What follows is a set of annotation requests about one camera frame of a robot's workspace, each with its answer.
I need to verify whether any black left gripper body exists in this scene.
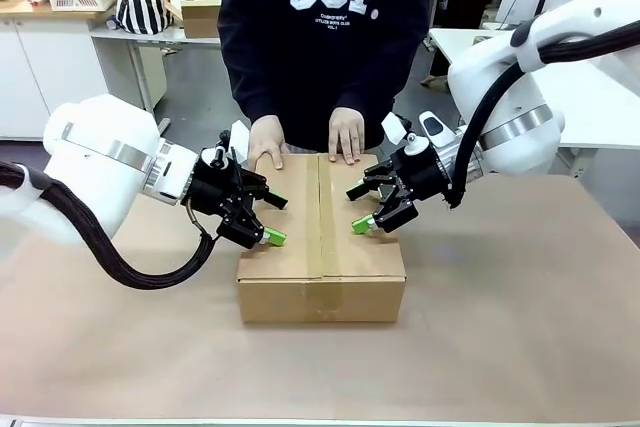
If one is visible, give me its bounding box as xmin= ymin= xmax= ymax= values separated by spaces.
xmin=185 ymin=154 xmax=251 ymax=228

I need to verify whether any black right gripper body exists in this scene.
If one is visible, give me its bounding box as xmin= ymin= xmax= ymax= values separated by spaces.
xmin=389 ymin=144 xmax=449 ymax=201

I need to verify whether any large brown cardboard box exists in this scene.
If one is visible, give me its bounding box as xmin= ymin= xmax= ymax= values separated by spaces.
xmin=235 ymin=152 xmax=407 ymax=326

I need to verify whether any person's right forearm black sleeve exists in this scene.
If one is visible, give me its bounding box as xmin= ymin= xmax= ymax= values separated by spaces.
xmin=224 ymin=59 xmax=277 ymax=124

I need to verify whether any person's left forearm black sleeve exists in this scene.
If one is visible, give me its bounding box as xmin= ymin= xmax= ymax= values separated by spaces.
xmin=347 ymin=54 xmax=424 ymax=119

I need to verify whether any open cardboard box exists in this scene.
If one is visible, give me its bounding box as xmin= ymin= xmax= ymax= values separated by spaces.
xmin=172 ymin=0 xmax=224 ymax=40

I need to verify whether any person's left hand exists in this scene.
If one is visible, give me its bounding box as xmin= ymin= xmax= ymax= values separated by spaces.
xmin=327 ymin=107 xmax=366 ymax=166

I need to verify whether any person's right hand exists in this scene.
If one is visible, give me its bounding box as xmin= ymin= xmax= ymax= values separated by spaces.
xmin=247 ymin=114 xmax=287 ymax=171

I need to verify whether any brown packing tape strip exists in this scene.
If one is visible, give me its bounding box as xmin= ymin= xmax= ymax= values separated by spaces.
xmin=303 ymin=153 xmax=347 ymax=324

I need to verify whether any black printed sweatshirt torso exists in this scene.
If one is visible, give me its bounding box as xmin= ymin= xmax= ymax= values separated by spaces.
xmin=217 ymin=0 xmax=439 ymax=153

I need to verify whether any grey metal-legged table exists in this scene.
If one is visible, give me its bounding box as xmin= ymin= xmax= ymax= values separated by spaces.
xmin=89 ymin=21 xmax=224 ymax=131

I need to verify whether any white desk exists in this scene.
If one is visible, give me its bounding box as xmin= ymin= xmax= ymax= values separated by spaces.
xmin=427 ymin=26 xmax=640 ymax=178

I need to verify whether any white cabinet wooden top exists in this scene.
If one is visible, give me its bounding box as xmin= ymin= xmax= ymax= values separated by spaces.
xmin=0 ymin=0 xmax=169 ymax=141

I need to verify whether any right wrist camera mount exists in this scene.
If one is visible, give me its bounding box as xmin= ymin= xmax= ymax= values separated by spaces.
xmin=381 ymin=113 xmax=426 ymax=157

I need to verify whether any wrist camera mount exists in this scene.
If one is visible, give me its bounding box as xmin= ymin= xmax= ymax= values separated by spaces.
xmin=381 ymin=113 xmax=426 ymax=157
xmin=208 ymin=120 xmax=251 ymax=168

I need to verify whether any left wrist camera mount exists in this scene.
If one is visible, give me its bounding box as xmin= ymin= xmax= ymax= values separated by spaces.
xmin=208 ymin=120 xmax=251 ymax=168

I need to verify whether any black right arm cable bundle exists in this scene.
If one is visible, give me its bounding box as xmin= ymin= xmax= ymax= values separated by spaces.
xmin=444 ymin=19 xmax=640 ymax=211

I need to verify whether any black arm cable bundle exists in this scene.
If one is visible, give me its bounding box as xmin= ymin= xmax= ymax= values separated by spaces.
xmin=0 ymin=161 xmax=217 ymax=291
xmin=444 ymin=19 xmax=640 ymax=211

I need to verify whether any black left arm cable bundle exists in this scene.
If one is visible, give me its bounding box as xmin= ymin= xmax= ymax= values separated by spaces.
xmin=0 ymin=161 xmax=217 ymax=291

